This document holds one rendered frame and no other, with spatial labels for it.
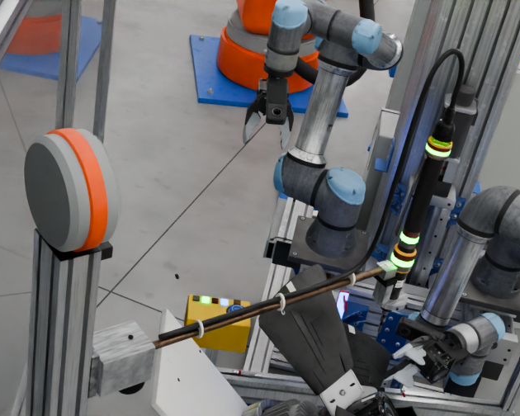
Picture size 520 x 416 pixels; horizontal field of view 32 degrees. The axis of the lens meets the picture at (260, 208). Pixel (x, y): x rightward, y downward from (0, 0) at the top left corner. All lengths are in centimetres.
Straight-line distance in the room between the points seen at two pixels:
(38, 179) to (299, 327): 79
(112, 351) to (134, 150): 364
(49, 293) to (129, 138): 387
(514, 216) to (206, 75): 391
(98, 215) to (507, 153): 286
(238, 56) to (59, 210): 463
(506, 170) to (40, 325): 281
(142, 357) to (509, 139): 261
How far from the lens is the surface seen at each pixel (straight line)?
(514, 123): 379
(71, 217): 114
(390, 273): 176
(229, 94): 569
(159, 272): 415
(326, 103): 255
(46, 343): 134
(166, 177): 481
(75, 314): 129
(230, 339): 231
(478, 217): 223
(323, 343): 187
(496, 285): 269
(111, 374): 142
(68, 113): 210
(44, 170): 119
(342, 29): 212
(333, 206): 257
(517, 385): 257
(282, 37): 207
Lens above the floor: 254
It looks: 33 degrees down
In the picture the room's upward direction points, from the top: 12 degrees clockwise
